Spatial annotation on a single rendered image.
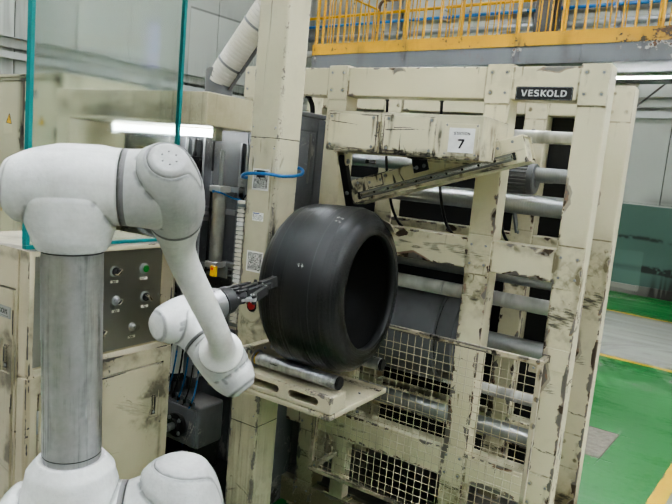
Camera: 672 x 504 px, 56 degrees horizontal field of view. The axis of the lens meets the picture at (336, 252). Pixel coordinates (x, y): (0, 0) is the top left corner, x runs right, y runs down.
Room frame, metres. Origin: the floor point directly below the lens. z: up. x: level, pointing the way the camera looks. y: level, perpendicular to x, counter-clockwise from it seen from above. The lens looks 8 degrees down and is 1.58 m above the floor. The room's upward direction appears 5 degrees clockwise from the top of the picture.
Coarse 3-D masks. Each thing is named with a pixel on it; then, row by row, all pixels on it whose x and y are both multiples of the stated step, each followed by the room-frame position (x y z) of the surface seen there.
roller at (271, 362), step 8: (256, 360) 2.11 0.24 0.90; (264, 360) 2.09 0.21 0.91; (272, 360) 2.08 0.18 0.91; (280, 360) 2.07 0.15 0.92; (272, 368) 2.07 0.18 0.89; (280, 368) 2.05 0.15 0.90; (288, 368) 2.04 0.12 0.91; (296, 368) 2.02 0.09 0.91; (304, 368) 2.01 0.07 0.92; (312, 368) 2.01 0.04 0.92; (296, 376) 2.02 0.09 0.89; (304, 376) 2.00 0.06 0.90; (312, 376) 1.98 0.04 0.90; (320, 376) 1.97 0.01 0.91; (328, 376) 1.96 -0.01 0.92; (336, 376) 1.95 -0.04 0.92; (320, 384) 1.97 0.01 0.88; (328, 384) 1.95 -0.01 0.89; (336, 384) 1.94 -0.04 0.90
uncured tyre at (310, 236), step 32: (288, 224) 2.04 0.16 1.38; (320, 224) 1.99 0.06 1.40; (352, 224) 2.00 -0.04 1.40; (384, 224) 2.17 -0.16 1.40; (288, 256) 1.95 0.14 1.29; (320, 256) 1.90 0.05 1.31; (352, 256) 1.95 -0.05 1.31; (384, 256) 2.33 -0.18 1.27; (288, 288) 1.91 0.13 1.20; (320, 288) 1.87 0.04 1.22; (352, 288) 2.41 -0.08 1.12; (384, 288) 2.34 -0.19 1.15; (288, 320) 1.92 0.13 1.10; (320, 320) 1.87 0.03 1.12; (352, 320) 2.35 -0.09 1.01; (384, 320) 2.22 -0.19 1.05; (288, 352) 1.99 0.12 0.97; (320, 352) 1.92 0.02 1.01; (352, 352) 1.99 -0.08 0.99
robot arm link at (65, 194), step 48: (96, 144) 1.08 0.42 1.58; (0, 192) 1.01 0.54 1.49; (48, 192) 1.00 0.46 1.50; (96, 192) 1.01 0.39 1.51; (48, 240) 1.01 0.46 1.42; (96, 240) 1.04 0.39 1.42; (48, 288) 1.03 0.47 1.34; (96, 288) 1.06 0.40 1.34; (48, 336) 1.03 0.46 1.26; (96, 336) 1.06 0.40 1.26; (48, 384) 1.03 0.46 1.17; (96, 384) 1.06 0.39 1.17; (48, 432) 1.03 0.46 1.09; (96, 432) 1.07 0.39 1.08; (48, 480) 1.01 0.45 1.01; (96, 480) 1.04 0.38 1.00
